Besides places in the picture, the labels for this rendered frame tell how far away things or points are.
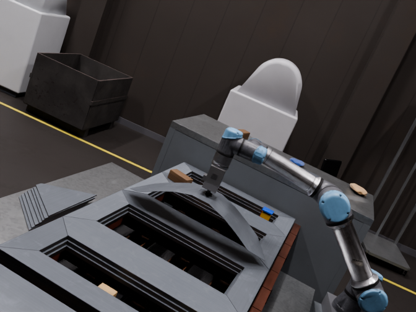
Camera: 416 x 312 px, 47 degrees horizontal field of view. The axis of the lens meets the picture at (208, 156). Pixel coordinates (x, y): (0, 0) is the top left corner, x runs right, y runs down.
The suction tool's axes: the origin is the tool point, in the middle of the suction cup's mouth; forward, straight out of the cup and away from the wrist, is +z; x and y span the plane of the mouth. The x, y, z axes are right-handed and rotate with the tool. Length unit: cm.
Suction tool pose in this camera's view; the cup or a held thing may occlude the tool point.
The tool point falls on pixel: (206, 197)
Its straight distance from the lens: 203.3
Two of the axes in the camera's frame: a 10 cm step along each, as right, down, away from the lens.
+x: 9.1, 4.1, -0.9
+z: -3.7, 8.9, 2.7
